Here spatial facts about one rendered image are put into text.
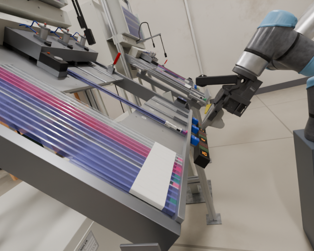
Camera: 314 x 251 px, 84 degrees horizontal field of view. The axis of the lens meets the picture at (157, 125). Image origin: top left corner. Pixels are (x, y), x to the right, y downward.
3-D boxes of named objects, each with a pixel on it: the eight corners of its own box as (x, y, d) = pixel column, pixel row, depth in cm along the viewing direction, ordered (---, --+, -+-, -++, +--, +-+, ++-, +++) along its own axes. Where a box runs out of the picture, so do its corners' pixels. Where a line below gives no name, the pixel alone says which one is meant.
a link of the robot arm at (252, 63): (246, 50, 45) (239, 52, 52) (236, 66, 46) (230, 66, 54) (273, 63, 44) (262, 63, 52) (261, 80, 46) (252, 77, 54)
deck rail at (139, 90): (185, 121, 91) (191, 111, 89) (185, 122, 89) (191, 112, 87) (68, 58, 93) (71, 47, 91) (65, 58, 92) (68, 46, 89)
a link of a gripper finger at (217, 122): (215, 140, 55) (233, 116, 51) (199, 131, 55) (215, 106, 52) (214, 137, 58) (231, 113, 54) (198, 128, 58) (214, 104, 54)
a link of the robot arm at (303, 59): (311, 53, 52) (279, 36, 52) (344, 49, 41) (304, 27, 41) (292, 77, 55) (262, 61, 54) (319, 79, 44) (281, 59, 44)
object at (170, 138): (186, 117, 88) (189, 111, 87) (163, 234, 28) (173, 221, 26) (153, 99, 89) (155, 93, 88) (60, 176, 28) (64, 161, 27)
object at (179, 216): (185, 122, 89) (192, 110, 87) (163, 247, 28) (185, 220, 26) (183, 121, 89) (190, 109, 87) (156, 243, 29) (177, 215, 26)
